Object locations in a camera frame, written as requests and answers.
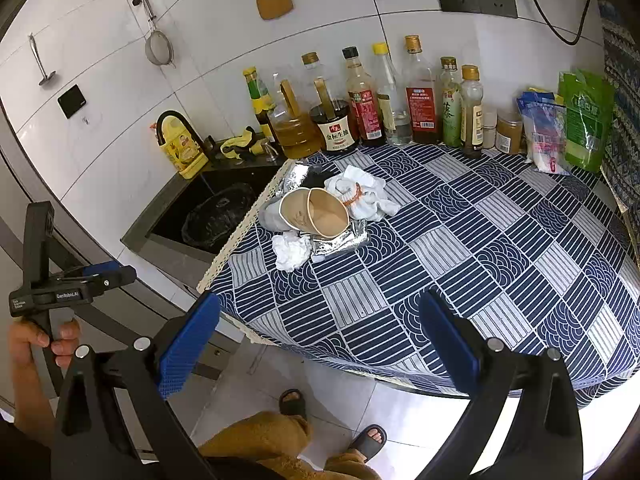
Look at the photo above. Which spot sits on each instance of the white plastic bag trash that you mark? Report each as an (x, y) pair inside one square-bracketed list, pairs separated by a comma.
[(363, 195)]

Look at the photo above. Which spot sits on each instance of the small black wall switch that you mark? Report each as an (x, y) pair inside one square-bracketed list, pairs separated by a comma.
[(71, 101)]

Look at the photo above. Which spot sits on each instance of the person left hand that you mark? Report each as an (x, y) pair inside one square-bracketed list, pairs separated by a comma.
[(23, 335)]

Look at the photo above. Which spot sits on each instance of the person left sandal foot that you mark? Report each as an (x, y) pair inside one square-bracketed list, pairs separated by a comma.
[(292, 403)]

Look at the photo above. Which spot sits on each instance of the black kitchen faucet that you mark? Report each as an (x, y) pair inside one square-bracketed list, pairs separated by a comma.
[(178, 139)]

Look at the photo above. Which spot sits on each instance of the small spice jar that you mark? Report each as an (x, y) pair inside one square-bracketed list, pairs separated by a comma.
[(508, 132)]

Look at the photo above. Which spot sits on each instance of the beige paper cup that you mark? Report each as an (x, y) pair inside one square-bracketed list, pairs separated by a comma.
[(314, 211)]

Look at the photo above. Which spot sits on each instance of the black sink basin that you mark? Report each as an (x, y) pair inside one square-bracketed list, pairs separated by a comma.
[(162, 220)]

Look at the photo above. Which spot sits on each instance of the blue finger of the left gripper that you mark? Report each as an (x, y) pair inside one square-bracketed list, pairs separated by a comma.
[(106, 268)]

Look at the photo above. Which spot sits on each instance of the green label pepper oil bottle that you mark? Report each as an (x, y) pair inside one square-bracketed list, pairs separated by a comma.
[(450, 84)]

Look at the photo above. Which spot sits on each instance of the dark soy sauce jug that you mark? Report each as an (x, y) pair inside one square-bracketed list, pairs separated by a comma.
[(332, 118)]

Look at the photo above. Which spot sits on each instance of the large cooking oil jug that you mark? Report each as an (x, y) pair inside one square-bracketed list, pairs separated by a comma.
[(296, 133)]

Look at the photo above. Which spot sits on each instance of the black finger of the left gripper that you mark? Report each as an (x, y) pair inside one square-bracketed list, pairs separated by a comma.
[(97, 285)]

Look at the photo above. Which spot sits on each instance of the person sandal foot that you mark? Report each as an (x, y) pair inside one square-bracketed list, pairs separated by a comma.
[(369, 442), (292, 403)]

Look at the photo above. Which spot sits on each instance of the green capped oil bottle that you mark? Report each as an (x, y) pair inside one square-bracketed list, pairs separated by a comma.
[(261, 101)]

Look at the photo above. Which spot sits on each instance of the black trash bag bin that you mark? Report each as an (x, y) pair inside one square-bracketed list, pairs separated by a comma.
[(209, 226)]

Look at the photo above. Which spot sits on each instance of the yellow black cleaning cloth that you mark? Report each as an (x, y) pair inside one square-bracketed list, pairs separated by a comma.
[(246, 146)]

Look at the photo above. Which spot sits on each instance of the red label sauce bottle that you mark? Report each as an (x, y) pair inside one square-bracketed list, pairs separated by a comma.
[(362, 99)]

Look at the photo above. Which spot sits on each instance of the clear yellow cap bottle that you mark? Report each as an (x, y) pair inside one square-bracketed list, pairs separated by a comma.
[(391, 97)]

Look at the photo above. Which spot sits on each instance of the person right sandal foot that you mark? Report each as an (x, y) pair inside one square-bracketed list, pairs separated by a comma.
[(369, 442)]

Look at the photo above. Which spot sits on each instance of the white tissue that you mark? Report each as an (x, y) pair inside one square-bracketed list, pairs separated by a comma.
[(292, 250)]

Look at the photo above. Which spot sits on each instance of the yellow dish soap bottle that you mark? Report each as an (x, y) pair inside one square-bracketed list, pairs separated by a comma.
[(193, 169)]

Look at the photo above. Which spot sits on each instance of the brown fleece trousers leg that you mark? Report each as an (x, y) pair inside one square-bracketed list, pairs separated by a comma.
[(276, 442)]

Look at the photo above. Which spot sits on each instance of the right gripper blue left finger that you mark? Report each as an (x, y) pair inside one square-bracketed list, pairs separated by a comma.
[(182, 340)]

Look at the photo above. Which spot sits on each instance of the aluminium foil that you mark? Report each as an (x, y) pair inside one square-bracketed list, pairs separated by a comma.
[(297, 174)]

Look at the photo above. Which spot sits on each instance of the metal strainer on wall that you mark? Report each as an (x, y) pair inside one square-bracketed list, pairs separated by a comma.
[(158, 49)]

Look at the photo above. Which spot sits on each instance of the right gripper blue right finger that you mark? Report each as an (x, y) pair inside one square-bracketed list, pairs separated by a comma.
[(454, 340)]

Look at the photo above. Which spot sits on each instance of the small gold cap bottle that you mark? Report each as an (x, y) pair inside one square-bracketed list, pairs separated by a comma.
[(472, 94)]

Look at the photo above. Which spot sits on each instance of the red label vinegar bottle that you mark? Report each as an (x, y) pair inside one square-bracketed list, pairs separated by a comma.
[(421, 95)]

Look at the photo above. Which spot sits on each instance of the green plastic bag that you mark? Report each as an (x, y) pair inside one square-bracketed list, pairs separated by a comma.
[(588, 99)]

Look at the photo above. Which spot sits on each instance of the blue white salt bag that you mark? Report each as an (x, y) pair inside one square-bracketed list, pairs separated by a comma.
[(543, 115)]

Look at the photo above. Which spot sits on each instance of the blue patterned tablecloth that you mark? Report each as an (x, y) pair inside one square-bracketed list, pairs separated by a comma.
[(537, 261)]

